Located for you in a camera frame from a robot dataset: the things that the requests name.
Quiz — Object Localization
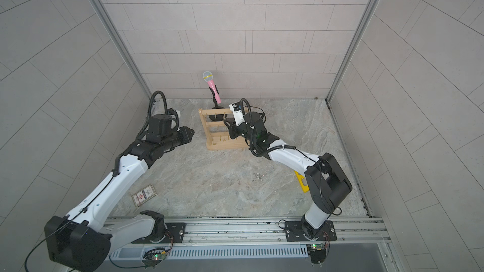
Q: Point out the wooden jewelry display stand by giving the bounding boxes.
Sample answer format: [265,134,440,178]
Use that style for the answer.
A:
[199,108,247,151]

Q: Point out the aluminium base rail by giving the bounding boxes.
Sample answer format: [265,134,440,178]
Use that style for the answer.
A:
[110,216,391,264]

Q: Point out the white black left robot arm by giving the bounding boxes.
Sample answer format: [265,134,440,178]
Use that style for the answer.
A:
[43,91,194,271]

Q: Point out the aluminium corner frame post right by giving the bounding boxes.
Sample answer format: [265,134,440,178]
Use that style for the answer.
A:
[325,0,379,108]

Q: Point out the small printed card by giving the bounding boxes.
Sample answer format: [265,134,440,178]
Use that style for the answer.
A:
[132,184,157,207]

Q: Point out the pink toy microphone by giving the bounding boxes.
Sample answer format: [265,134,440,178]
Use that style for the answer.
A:
[202,71,221,108]

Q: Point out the aluminium corner frame post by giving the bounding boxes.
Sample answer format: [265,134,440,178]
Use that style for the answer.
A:
[89,0,151,98]
[325,0,379,108]

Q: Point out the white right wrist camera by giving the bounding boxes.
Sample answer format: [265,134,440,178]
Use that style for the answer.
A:
[229,101,245,126]

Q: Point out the aluminium corner frame post left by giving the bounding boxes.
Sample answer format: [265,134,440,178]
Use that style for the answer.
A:
[89,0,151,98]

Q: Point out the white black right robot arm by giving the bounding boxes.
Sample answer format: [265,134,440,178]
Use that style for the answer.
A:
[224,98,352,241]

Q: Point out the yellow plastic triangle piece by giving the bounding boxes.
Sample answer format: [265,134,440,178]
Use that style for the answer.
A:
[295,171,310,193]

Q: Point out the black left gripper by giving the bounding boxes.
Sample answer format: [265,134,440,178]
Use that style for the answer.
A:
[160,125,197,151]

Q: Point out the black microphone stand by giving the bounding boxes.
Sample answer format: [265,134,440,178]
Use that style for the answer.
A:
[208,87,227,122]

